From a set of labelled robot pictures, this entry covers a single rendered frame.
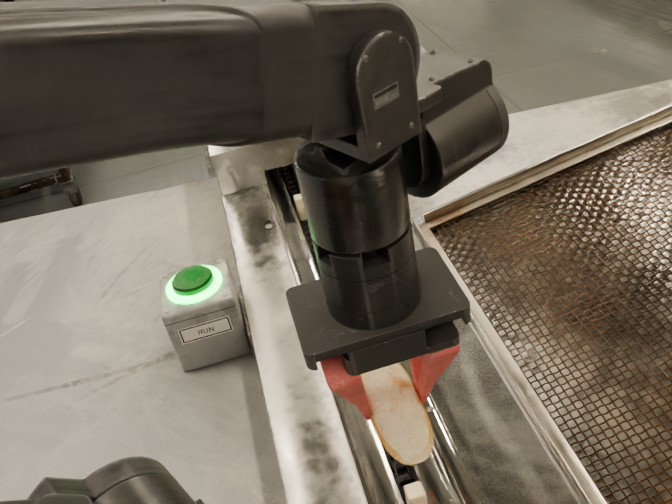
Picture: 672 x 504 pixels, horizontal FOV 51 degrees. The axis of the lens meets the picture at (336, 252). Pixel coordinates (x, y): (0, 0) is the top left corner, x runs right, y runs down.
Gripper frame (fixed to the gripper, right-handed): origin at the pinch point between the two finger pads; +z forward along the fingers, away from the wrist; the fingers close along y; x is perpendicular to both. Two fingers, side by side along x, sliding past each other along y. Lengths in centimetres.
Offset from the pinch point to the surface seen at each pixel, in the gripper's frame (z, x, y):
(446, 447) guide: 6.9, 0.3, -3.3
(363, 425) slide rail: 8.1, -5.0, 1.9
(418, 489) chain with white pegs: 6.1, 3.5, -0.1
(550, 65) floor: 95, -228, -132
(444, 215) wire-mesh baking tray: 3.7, -23.4, -12.5
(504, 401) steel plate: 11.2, -5.4, -10.4
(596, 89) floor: 95, -198, -135
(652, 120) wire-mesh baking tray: -0.3, -23.5, -34.9
